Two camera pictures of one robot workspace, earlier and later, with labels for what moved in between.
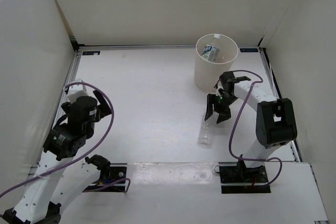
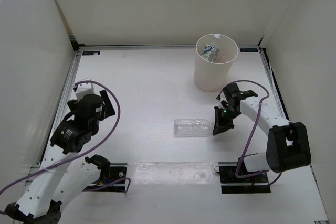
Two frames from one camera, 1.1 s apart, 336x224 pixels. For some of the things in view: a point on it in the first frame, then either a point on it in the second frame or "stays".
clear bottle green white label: x=210 y=53 stays
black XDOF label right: x=249 y=50 stays
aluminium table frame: x=158 y=134 stays
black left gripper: x=106 y=109 stays
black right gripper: x=224 y=114 -> x=220 y=126
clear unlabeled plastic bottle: x=207 y=132 -> x=193 y=127
